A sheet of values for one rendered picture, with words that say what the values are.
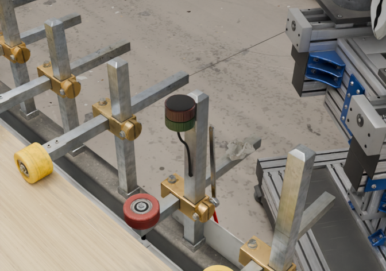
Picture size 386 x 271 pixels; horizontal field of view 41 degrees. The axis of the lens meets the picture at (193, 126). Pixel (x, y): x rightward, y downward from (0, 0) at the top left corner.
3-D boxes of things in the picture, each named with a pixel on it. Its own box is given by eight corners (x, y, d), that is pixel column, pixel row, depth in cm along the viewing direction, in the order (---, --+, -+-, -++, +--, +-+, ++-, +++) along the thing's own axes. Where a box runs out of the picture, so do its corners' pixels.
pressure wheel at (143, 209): (145, 219, 126) (142, 185, 119) (168, 237, 121) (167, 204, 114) (119, 238, 121) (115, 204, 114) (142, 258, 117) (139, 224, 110)
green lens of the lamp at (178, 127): (180, 109, 107) (180, 100, 105) (201, 122, 104) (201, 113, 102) (158, 122, 103) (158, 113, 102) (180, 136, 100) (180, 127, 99)
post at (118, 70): (130, 197, 151) (118, 53, 120) (138, 203, 149) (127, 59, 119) (121, 203, 149) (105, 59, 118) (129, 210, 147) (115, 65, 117)
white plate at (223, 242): (173, 215, 139) (173, 189, 133) (249, 273, 126) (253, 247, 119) (172, 216, 139) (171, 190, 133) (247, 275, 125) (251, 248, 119)
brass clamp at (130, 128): (110, 111, 138) (108, 95, 135) (144, 134, 131) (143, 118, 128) (91, 121, 135) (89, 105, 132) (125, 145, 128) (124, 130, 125)
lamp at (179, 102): (180, 169, 117) (180, 90, 104) (199, 181, 114) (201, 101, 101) (161, 182, 114) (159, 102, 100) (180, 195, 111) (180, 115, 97)
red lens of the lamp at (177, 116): (180, 99, 105) (180, 90, 104) (201, 112, 102) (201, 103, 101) (158, 112, 102) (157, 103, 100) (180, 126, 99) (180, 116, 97)
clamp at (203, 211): (175, 186, 131) (175, 171, 128) (215, 215, 124) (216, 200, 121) (158, 198, 128) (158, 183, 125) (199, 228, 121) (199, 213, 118)
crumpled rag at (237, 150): (238, 136, 140) (239, 129, 139) (258, 148, 137) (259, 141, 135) (216, 151, 135) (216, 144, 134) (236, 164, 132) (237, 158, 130)
